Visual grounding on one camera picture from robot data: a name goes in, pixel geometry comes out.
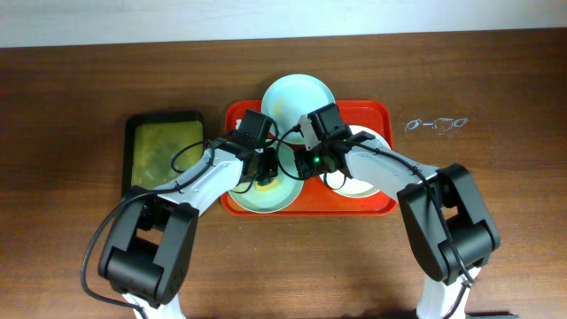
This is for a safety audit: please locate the light green plate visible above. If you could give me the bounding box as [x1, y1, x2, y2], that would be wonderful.
[222, 143, 304, 214]

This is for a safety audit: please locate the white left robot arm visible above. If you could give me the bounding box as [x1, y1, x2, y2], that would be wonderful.
[97, 110, 279, 318]

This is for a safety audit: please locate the green and yellow sponge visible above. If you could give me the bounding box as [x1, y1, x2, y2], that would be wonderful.
[255, 177, 280, 191]

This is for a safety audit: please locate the red plastic tray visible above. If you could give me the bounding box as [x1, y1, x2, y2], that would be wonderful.
[221, 99, 397, 217]

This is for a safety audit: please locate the black tray with yellow liquid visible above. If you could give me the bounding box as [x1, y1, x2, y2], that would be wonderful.
[121, 111, 204, 194]

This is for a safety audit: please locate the white plate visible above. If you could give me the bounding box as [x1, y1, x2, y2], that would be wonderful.
[319, 125, 391, 198]

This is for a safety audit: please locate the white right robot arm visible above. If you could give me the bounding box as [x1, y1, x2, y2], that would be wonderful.
[295, 104, 501, 318]

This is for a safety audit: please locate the white chalk mark on table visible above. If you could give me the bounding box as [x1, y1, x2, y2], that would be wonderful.
[404, 117, 470, 135]

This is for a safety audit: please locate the light blue plate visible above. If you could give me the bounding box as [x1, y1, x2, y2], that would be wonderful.
[261, 74, 336, 138]

